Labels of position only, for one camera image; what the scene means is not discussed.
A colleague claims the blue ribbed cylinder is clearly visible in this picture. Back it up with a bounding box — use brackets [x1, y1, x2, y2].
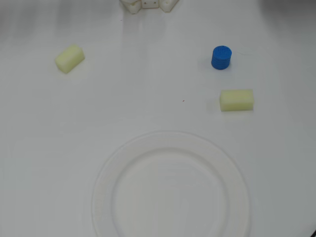
[211, 45, 233, 71]

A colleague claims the pale yellow foam block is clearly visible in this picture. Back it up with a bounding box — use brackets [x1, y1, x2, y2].
[54, 43, 86, 75]
[219, 89, 254, 112]

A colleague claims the white round plate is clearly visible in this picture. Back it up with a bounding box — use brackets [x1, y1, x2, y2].
[90, 130, 252, 237]

